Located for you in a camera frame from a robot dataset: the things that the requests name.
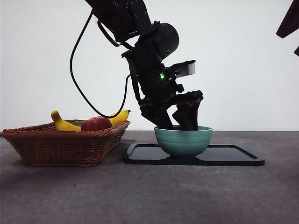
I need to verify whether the teal ribbed bowl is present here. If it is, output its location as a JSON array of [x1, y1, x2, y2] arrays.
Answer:
[[154, 125, 214, 160]]

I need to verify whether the black rectangular tray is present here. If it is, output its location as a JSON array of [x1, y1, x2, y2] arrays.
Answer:
[[123, 143, 266, 166]]

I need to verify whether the red apple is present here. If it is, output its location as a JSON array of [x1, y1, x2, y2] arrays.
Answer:
[[81, 116, 113, 132]]

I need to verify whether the yellow banana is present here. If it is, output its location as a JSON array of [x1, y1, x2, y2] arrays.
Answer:
[[50, 109, 132, 132]]

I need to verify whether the brown wicker basket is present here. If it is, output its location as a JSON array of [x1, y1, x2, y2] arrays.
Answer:
[[0, 120, 131, 167]]

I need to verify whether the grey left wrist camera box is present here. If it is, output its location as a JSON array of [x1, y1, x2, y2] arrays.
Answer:
[[172, 59, 196, 79]]

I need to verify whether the short black cable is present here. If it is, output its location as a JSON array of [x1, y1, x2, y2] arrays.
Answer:
[[96, 20, 125, 48]]

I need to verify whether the long black cable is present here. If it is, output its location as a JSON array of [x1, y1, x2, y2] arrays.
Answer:
[[70, 10, 130, 119]]

